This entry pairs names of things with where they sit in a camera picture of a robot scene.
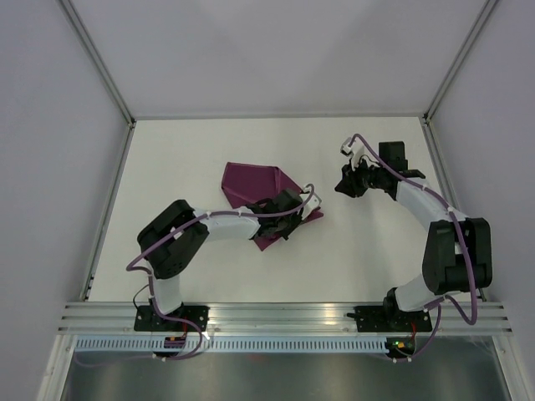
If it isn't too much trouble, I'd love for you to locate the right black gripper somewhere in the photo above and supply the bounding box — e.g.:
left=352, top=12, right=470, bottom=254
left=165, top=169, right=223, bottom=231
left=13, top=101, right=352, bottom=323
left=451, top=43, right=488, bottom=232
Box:
left=335, top=155, right=386, bottom=198

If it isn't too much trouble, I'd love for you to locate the purple cloth napkin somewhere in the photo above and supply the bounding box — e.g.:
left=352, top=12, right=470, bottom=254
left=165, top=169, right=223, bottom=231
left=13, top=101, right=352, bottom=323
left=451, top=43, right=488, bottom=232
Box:
left=221, top=162, right=324, bottom=251

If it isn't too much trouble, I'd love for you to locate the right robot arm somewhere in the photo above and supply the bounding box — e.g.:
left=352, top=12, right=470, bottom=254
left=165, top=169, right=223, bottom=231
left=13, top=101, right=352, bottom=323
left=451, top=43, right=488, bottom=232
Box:
left=334, top=134, right=492, bottom=330

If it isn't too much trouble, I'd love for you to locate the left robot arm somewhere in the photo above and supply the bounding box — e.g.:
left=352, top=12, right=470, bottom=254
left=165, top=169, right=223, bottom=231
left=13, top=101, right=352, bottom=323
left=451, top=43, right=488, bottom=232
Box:
left=127, top=185, right=321, bottom=331

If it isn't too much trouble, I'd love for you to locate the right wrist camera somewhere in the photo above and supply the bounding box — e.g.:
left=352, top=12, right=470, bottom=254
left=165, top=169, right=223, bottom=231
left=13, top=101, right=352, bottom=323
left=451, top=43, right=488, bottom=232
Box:
left=340, top=137, right=363, bottom=170

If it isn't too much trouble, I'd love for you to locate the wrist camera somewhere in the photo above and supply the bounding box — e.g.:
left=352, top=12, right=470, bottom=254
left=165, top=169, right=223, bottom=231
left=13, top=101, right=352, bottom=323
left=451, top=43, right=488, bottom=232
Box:
left=340, top=137, right=363, bottom=170
left=299, top=184, right=322, bottom=221

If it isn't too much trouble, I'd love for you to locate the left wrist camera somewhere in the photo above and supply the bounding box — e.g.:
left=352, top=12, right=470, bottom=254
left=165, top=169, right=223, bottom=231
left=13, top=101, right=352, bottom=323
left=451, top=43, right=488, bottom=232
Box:
left=299, top=184, right=322, bottom=221

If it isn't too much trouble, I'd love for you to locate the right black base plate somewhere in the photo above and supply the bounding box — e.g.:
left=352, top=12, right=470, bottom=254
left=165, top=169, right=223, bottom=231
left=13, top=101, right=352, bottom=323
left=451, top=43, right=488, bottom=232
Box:
left=346, top=305, right=433, bottom=333

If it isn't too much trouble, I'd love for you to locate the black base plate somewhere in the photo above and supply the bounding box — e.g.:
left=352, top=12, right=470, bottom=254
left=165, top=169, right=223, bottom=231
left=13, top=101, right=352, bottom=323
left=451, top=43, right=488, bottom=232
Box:
left=346, top=305, right=433, bottom=333
left=134, top=305, right=209, bottom=332

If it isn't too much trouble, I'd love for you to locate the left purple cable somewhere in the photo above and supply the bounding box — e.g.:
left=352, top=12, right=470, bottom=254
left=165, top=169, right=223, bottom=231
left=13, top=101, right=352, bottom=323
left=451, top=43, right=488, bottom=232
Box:
left=73, top=183, right=314, bottom=368

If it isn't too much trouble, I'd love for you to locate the purple cable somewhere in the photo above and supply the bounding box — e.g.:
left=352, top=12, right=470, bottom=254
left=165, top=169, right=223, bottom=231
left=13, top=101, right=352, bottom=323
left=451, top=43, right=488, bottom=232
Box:
left=350, top=133, right=480, bottom=363
left=73, top=183, right=314, bottom=368

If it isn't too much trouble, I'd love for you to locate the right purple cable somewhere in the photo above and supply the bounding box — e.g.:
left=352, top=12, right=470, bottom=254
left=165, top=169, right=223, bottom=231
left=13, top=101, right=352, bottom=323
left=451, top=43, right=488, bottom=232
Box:
left=350, top=133, right=480, bottom=363

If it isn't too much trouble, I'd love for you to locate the white slotted cable duct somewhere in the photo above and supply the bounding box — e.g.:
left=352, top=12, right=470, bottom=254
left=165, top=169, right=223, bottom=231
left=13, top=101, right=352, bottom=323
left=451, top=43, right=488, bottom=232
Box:
left=75, top=336, right=387, bottom=353

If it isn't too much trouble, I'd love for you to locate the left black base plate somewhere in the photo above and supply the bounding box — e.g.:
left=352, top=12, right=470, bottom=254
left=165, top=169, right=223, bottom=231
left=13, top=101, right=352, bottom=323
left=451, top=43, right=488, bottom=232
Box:
left=134, top=305, right=209, bottom=332

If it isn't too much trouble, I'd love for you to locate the aluminium front rail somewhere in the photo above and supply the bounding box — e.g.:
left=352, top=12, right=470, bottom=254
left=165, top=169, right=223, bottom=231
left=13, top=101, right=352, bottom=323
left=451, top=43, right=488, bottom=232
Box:
left=57, top=302, right=512, bottom=337

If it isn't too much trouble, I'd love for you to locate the right aluminium frame post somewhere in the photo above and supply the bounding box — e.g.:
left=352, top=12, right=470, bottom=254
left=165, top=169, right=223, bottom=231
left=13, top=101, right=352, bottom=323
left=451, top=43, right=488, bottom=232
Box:
left=420, top=0, right=501, bottom=125

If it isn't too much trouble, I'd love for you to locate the aluminium frame post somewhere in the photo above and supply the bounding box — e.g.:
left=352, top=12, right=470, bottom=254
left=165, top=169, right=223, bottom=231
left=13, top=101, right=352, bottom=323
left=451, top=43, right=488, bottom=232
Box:
left=57, top=0, right=135, bottom=128
left=420, top=0, right=501, bottom=125

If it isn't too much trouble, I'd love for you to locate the left aluminium frame post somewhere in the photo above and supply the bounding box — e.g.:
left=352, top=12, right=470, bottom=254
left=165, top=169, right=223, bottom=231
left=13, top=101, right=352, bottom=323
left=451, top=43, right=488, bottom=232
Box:
left=57, top=0, right=135, bottom=128

